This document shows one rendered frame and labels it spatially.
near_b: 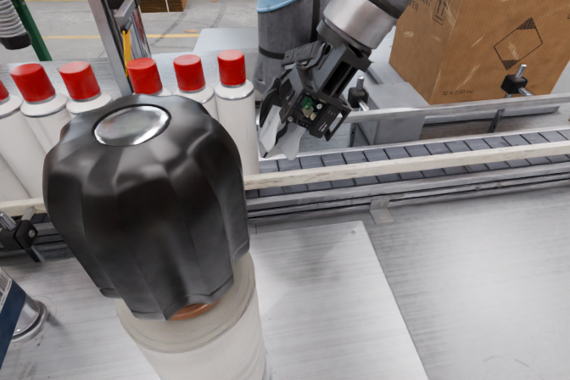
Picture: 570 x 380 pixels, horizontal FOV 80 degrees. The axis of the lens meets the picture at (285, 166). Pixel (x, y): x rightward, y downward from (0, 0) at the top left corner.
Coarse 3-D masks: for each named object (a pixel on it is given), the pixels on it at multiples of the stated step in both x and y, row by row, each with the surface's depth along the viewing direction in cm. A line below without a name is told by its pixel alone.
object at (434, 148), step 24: (432, 144) 61; (456, 144) 61; (480, 144) 61; (504, 144) 61; (528, 144) 61; (264, 168) 56; (288, 168) 56; (456, 168) 56; (480, 168) 56; (504, 168) 57; (264, 192) 52; (288, 192) 52
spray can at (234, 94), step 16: (224, 64) 40; (240, 64) 41; (224, 80) 42; (240, 80) 42; (224, 96) 42; (240, 96) 42; (224, 112) 44; (240, 112) 44; (240, 128) 45; (256, 128) 48; (240, 144) 47; (256, 144) 49; (256, 160) 51
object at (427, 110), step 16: (544, 96) 58; (560, 96) 58; (352, 112) 54; (368, 112) 54; (384, 112) 54; (400, 112) 54; (416, 112) 55; (432, 112) 55; (448, 112) 56; (464, 112) 56
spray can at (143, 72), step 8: (128, 64) 39; (136, 64) 39; (144, 64) 39; (152, 64) 39; (128, 72) 39; (136, 72) 38; (144, 72) 39; (152, 72) 39; (136, 80) 39; (144, 80) 39; (152, 80) 40; (160, 80) 41; (136, 88) 40; (144, 88) 40; (152, 88) 40; (160, 88) 41
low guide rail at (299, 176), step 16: (544, 144) 55; (560, 144) 55; (384, 160) 52; (400, 160) 52; (416, 160) 52; (432, 160) 53; (448, 160) 53; (464, 160) 54; (480, 160) 54; (496, 160) 55; (256, 176) 50; (272, 176) 50; (288, 176) 50; (304, 176) 50; (320, 176) 51; (336, 176) 51; (352, 176) 52; (0, 208) 45; (16, 208) 46
